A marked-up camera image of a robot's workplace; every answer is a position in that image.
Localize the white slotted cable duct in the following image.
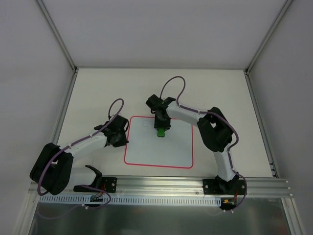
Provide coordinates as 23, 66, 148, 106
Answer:
39, 194, 222, 207

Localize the aluminium mounting rail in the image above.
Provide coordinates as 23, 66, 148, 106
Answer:
28, 175, 293, 198

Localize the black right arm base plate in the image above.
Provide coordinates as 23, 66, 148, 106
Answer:
202, 178, 246, 195

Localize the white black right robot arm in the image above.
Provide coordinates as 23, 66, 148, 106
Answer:
146, 94, 238, 194

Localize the aluminium frame post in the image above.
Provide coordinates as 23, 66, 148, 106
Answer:
35, 0, 77, 73
245, 0, 294, 74

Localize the aluminium right frame post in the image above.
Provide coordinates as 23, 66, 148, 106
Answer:
245, 0, 294, 74

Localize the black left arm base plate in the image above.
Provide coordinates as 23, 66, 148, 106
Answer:
73, 177, 117, 193

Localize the pink framed whiteboard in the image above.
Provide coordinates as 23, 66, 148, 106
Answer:
124, 116, 194, 169

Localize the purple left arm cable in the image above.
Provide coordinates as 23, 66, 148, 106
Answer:
36, 98, 124, 218

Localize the aluminium left frame post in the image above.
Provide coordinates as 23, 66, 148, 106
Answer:
35, 0, 77, 73

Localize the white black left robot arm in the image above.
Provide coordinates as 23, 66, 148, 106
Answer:
30, 115, 130, 196

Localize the green whiteboard eraser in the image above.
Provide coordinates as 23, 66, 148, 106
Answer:
157, 128, 166, 138

